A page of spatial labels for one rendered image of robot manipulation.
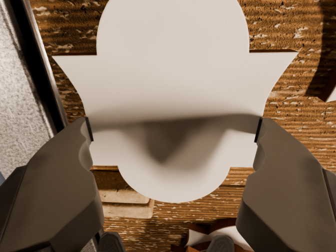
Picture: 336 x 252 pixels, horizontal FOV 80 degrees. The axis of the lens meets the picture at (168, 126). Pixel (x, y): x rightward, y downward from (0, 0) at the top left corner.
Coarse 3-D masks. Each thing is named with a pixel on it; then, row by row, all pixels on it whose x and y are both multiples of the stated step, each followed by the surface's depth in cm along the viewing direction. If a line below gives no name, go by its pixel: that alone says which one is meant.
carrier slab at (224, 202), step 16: (224, 192) 21; (240, 192) 21; (160, 208) 23; (176, 208) 23; (192, 208) 23; (208, 208) 23; (224, 208) 23; (112, 224) 25; (128, 224) 25; (144, 224) 25; (160, 224) 25; (176, 224) 25; (208, 224) 24; (128, 240) 27; (144, 240) 27; (160, 240) 27; (176, 240) 26
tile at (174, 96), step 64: (128, 0) 9; (192, 0) 9; (64, 64) 11; (128, 64) 11; (192, 64) 11; (256, 64) 11; (128, 128) 13; (192, 128) 13; (256, 128) 12; (192, 192) 15
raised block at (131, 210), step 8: (152, 200) 20; (104, 208) 20; (112, 208) 19; (120, 208) 19; (128, 208) 19; (136, 208) 19; (144, 208) 19; (152, 208) 20; (112, 216) 20; (128, 216) 20; (136, 216) 20; (144, 216) 20
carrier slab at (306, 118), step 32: (32, 0) 13; (64, 0) 13; (96, 0) 13; (256, 0) 12; (288, 0) 12; (320, 0) 12; (64, 32) 14; (96, 32) 14; (256, 32) 13; (288, 32) 13; (320, 32) 13; (320, 64) 14; (64, 96) 16; (288, 96) 15; (288, 128) 17; (320, 128) 17; (320, 160) 18
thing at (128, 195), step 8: (96, 176) 20; (104, 176) 20; (112, 176) 20; (120, 176) 20; (96, 184) 19; (104, 184) 19; (112, 184) 19; (120, 184) 19; (128, 184) 19; (104, 192) 18; (112, 192) 18; (120, 192) 18; (128, 192) 18; (136, 192) 18; (104, 200) 19; (112, 200) 19; (120, 200) 19; (128, 200) 19; (136, 200) 19; (144, 200) 18
